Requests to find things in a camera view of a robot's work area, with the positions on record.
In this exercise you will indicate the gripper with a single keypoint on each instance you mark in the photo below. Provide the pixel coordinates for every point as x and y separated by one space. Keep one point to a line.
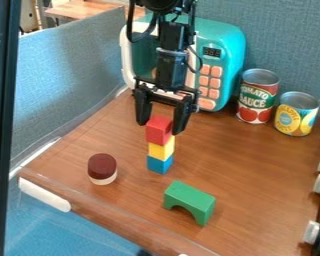
170 71

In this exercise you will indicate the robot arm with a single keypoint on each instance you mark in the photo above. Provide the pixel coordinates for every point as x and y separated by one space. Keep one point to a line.
171 33

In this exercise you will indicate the red cube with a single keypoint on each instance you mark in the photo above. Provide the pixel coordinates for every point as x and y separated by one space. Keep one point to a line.
159 129

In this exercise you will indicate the yellow cube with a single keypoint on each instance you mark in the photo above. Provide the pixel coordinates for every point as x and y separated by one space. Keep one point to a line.
161 150

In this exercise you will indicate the blue cube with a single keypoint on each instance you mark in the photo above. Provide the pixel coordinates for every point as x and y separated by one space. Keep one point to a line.
159 164

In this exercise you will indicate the green arch block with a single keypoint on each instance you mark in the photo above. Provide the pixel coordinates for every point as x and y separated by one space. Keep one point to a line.
190 201

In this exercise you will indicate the toy microwave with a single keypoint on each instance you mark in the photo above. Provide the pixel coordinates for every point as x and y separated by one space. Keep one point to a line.
211 63

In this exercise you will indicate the dark red and white cylinder toy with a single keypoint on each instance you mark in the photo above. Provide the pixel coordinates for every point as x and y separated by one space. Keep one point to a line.
102 168

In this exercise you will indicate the red tomato sauce can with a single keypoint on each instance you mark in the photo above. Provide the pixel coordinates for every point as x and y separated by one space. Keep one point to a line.
256 96

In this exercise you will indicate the yellow pineapple can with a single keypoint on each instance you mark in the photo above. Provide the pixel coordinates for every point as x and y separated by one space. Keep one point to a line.
295 115

